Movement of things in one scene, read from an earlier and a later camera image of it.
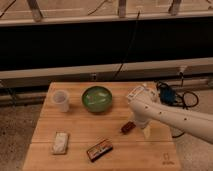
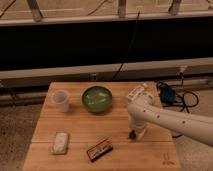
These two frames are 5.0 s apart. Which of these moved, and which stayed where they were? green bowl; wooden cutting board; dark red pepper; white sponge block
Moved: dark red pepper
Stayed: white sponge block; green bowl; wooden cutting board
